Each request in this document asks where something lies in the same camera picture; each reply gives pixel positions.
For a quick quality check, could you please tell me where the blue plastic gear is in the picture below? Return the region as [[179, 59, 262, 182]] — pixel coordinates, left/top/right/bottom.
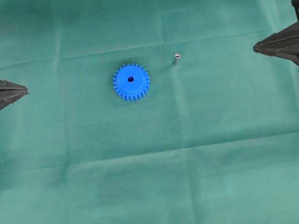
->
[[112, 63, 151, 102]]

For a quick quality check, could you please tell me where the green table cloth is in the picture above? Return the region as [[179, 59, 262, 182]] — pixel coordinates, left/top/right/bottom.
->
[[0, 0, 299, 224]]

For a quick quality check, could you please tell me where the small metal shaft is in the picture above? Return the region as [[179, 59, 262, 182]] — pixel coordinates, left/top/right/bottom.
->
[[173, 53, 182, 66]]

